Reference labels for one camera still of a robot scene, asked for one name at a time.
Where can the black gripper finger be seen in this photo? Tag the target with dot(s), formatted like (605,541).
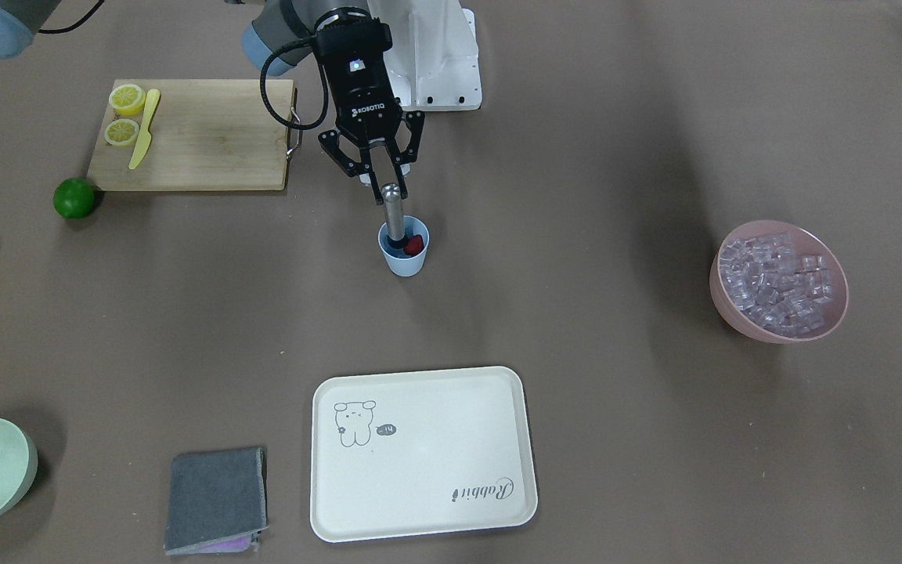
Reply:
(413,122)
(360,167)

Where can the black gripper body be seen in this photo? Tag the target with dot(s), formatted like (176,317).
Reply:
(366,108)

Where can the steel muddler black tip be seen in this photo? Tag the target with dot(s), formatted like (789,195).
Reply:
(392,201)

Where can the red strawberry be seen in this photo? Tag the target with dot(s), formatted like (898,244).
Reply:
(414,246)

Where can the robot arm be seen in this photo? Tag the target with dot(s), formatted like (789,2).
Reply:
(276,41)

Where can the light blue cup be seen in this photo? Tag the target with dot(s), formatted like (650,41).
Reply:
(399,262)

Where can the clear ice cubes pile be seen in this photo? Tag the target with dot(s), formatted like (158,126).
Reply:
(776,282)

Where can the bamboo cutting board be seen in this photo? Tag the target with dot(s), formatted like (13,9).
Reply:
(208,134)

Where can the yellow plastic knife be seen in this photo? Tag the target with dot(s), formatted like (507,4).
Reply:
(145,137)

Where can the upper lemon slice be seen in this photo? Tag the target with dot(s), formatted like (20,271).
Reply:
(127,100)

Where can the lemon slice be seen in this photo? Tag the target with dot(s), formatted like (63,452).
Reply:
(121,132)
(127,100)

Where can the lower lemon slice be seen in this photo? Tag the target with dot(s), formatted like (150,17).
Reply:
(121,132)

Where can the green lime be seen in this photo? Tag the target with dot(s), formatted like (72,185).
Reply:
(74,198)

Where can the cream rabbit tray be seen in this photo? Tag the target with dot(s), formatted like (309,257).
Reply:
(421,452)

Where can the grey folded cloth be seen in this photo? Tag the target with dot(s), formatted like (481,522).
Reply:
(217,502)

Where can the pink bowl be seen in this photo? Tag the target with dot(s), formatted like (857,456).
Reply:
(764,321)

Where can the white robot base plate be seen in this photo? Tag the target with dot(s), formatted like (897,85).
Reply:
(432,64)

